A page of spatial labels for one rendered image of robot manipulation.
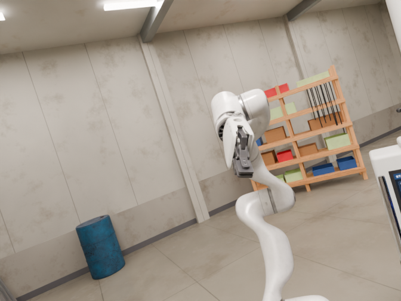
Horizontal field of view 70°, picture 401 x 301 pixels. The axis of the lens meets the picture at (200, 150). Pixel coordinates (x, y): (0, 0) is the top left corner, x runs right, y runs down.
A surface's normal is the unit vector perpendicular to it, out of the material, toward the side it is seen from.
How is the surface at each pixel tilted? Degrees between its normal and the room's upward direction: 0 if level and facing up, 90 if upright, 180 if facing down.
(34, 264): 90
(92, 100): 90
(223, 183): 90
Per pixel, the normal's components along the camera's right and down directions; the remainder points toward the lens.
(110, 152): 0.40, -0.10
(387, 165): -0.46, 0.18
